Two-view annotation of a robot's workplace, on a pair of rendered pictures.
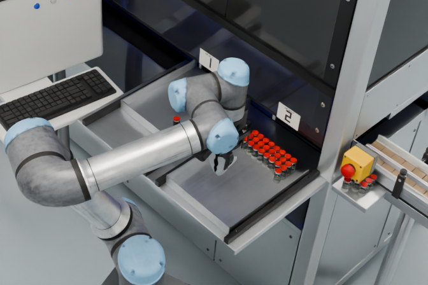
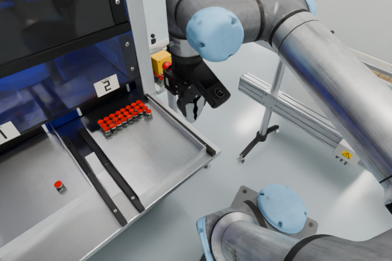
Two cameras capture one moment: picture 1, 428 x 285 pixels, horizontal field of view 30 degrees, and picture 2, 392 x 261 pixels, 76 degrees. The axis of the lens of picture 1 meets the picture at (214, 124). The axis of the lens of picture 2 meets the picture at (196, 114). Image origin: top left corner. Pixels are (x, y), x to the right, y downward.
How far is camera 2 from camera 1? 180 cm
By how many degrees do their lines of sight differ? 57
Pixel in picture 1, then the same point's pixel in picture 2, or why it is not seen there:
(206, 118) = not seen: outside the picture
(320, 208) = not seen: hidden behind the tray
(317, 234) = not seen: hidden behind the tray
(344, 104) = (141, 25)
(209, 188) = (152, 164)
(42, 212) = not seen: outside the picture
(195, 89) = (228, 3)
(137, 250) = (282, 207)
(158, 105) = (18, 209)
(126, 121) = (29, 249)
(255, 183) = (150, 131)
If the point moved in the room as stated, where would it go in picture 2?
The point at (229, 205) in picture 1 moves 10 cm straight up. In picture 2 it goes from (172, 150) to (171, 131)
